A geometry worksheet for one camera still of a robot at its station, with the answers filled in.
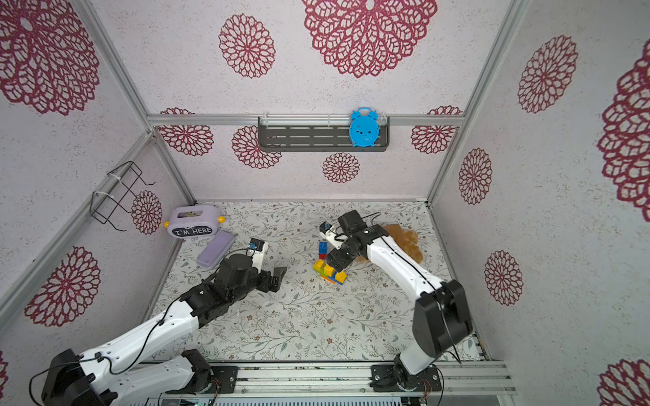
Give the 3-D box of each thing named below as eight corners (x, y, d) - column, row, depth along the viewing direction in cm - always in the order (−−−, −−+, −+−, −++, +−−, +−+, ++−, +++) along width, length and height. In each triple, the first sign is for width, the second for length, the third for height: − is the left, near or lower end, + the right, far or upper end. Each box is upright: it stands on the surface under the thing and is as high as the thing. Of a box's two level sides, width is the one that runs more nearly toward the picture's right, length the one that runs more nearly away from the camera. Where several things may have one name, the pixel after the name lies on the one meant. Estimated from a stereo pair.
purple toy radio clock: (170, 241, 109) (158, 227, 101) (180, 219, 116) (170, 205, 109) (219, 241, 109) (211, 227, 101) (226, 219, 116) (219, 205, 109)
